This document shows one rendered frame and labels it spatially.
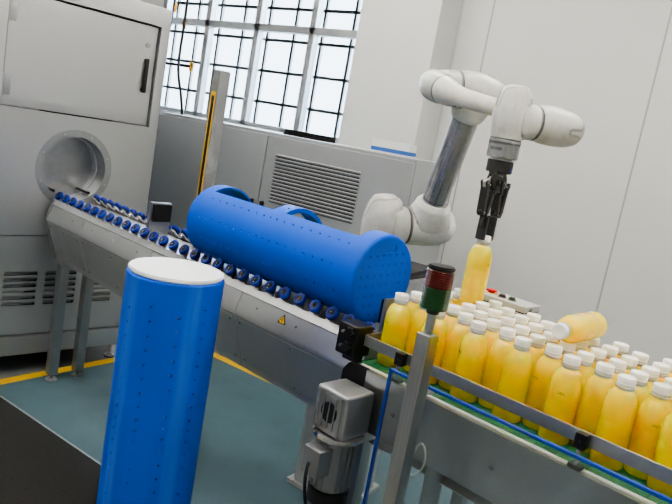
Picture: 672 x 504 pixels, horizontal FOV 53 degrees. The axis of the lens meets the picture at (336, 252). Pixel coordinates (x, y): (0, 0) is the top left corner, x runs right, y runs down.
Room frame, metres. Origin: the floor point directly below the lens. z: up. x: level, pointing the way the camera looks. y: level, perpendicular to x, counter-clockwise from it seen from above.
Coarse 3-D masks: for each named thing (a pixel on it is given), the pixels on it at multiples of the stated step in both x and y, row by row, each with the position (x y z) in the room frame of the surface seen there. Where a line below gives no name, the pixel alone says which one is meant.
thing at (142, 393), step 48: (144, 288) 1.82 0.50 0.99; (192, 288) 1.84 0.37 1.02; (144, 336) 1.82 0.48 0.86; (192, 336) 1.85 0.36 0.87; (144, 384) 1.81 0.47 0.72; (192, 384) 1.87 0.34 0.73; (144, 432) 1.81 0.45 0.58; (192, 432) 1.89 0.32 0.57; (144, 480) 1.82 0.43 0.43; (192, 480) 1.94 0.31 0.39
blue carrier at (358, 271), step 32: (224, 192) 2.65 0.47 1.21; (192, 224) 2.52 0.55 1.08; (224, 224) 2.39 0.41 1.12; (256, 224) 2.29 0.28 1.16; (288, 224) 2.22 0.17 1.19; (320, 224) 2.16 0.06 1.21; (224, 256) 2.42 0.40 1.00; (256, 256) 2.26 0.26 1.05; (288, 256) 2.15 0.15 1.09; (320, 256) 2.06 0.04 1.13; (352, 256) 1.99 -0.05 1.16; (384, 256) 2.05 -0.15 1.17; (320, 288) 2.06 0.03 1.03; (352, 288) 1.96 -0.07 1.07; (384, 288) 2.07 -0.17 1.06
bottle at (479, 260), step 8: (472, 248) 1.99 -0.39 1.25; (480, 248) 1.97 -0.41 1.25; (488, 248) 1.97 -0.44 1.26; (472, 256) 1.97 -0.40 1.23; (480, 256) 1.96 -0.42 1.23; (488, 256) 1.96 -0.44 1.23; (472, 264) 1.96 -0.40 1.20; (480, 264) 1.96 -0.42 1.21; (488, 264) 1.96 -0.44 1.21; (464, 272) 1.99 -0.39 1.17; (472, 272) 1.96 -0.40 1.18; (480, 272) 1.96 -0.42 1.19; (488, 272) 1.97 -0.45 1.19; (464, 280) 1.98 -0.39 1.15; (472, 280) 1.96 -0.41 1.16; (480, 280) 1.96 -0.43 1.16; (464, 288) 1.97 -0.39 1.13; (472, 288) 1.96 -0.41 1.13; (480, 288) 1.96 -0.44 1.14; (464, 296) 1.97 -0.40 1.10; (472, 296) 1.96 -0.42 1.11; (480, 296) 1.96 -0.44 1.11
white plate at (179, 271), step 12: (132, 264) 1.90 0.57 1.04; (144, 264) 1.93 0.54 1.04; (156, 264) 1.96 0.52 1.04; (168, 264) 1.99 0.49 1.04; (180, 264) 2.01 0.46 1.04; (192, 264) 2.04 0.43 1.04; (204, 264) 2.07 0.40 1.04; (144, 276) 1.83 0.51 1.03; (156, 276) 1.82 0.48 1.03; (168, 276) 1.84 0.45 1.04; (180, 276) 1.87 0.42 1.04; (192, 276) 1.89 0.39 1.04; (204, 276) 1.92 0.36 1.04; (216, 276) 1.94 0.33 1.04
